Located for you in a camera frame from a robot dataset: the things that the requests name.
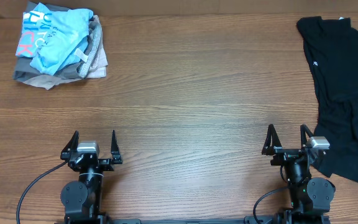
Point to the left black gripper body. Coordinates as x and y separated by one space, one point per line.
104 165

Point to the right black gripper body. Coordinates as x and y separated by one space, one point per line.
284 155

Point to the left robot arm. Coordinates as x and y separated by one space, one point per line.
82 198

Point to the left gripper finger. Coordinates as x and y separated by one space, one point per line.
115 152
70 147

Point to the light blue printed shirt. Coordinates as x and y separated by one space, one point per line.
50 38

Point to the beige folded garment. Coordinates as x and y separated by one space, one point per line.
99 67

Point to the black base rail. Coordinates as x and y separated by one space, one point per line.
245 220

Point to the grey knit folded garment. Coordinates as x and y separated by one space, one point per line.
95 37

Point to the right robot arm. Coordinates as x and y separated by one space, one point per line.
310 197

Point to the black garment pile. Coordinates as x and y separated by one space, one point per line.
331 50

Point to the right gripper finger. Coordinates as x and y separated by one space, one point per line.
305 134
272 143

